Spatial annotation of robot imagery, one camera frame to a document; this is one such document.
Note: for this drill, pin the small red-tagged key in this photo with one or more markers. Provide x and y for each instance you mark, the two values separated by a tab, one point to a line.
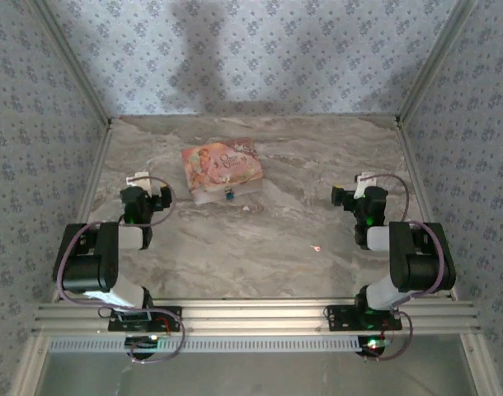
316	248

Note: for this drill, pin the pink illustrated fairy book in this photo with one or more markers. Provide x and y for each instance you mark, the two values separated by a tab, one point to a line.
220	171

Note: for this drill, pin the small teal padlock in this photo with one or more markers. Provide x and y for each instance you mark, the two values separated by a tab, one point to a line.
228	194

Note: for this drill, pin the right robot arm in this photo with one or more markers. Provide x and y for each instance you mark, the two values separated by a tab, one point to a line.
416	255

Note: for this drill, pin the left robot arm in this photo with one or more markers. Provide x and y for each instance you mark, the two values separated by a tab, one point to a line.
90	260

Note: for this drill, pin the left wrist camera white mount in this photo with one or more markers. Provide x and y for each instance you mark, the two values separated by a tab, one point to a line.
138	178

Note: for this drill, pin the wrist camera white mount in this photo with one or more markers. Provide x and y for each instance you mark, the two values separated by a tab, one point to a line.
138	178
365	179

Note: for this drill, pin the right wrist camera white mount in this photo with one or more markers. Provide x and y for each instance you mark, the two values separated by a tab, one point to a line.
365	179

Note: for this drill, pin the aluminium table side rail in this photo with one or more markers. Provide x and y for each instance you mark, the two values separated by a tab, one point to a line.
95	173
414	173

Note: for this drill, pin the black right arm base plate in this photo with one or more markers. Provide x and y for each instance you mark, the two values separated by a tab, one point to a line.
346	317

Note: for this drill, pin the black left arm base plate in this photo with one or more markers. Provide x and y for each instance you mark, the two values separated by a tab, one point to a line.
132	319

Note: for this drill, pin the aluminium frame post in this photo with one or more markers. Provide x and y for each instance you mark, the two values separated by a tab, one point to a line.
433	62
74	62

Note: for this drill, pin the aluminium front frame rail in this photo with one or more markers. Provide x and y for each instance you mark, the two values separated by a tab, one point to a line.
255	315

